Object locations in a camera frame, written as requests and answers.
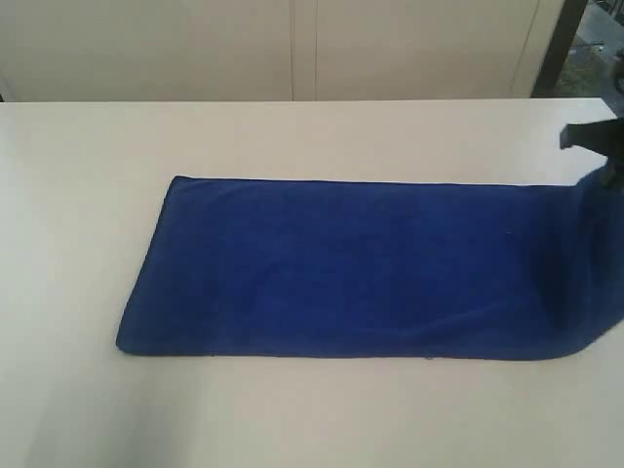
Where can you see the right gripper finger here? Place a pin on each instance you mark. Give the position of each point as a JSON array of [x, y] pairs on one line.
[[602, 137], [612, 174]]

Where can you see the blue towel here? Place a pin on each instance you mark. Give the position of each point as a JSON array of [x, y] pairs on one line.
[[327, 269]]

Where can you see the black window frame post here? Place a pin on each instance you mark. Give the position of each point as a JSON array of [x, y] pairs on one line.
[[558, 48]]

